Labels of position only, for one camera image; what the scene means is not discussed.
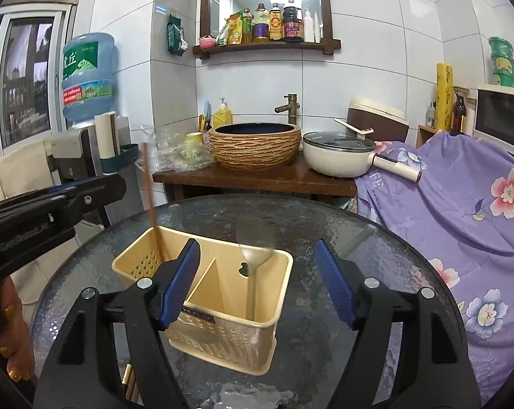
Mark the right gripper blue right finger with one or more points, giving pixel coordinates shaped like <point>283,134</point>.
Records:
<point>340,276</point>

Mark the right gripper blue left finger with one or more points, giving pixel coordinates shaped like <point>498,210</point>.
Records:
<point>178,275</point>

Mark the brown wooden chopstick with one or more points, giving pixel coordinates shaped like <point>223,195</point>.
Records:
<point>147,179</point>

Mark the person's left hand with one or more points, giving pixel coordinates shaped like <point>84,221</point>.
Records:
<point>15,338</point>

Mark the round glass table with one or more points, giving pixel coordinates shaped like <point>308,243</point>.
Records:
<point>313,345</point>

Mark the beige cloth cover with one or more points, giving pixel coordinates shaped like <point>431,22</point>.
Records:
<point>22,171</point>

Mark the cream plastic utensil holder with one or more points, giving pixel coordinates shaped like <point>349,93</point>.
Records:
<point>213,325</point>

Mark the water dispenser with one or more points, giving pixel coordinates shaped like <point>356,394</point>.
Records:
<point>75,156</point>

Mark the plastic bag with items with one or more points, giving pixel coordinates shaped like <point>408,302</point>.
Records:
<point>167,150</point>

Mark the wooden counter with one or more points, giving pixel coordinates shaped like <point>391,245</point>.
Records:
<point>295,178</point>

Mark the paper cup dispenser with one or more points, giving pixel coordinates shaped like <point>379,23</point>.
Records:
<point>116,151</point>

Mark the white pan with lid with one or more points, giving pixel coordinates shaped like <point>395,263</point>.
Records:
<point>344,155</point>

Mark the yellow soap bottle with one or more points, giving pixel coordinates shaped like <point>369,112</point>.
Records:
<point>223,116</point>

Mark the purple floral cloth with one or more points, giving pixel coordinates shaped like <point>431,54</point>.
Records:
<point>460,217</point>

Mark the brown white rice cooker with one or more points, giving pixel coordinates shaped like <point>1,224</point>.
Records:
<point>388,123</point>

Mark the blue water jug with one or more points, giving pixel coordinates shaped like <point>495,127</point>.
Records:
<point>87,79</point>

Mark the brass faucet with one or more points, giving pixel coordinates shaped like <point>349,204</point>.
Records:
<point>291,108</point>

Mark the brown glass bottle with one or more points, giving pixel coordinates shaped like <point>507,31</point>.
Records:
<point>458,113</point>

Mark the yellow roll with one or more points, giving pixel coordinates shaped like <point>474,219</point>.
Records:
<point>444,97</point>

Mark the white microwave oven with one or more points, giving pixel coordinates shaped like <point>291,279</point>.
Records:
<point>494,116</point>

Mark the dark soy sauce bottle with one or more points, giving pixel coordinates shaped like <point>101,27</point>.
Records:
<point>291,23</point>

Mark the green stacked bowls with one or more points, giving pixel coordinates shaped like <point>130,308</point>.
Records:
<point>502,56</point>

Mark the wooden framed wall shelf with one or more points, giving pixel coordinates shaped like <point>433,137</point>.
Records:
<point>243,25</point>

